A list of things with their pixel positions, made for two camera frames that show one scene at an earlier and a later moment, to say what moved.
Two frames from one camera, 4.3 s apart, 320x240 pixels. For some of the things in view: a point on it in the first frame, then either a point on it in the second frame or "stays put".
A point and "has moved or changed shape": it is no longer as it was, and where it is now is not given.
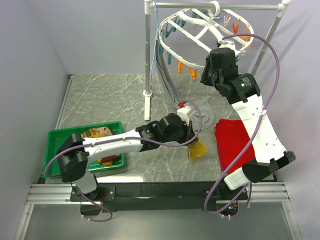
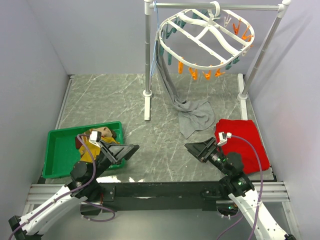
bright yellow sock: x=196 y=150 has moved or changed shape
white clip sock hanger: x=201 y=38 stays put
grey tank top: x=202 y=113 stays put
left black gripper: x=189 y=133 to x=115 y=151
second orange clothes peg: x=193 y=74 stays put
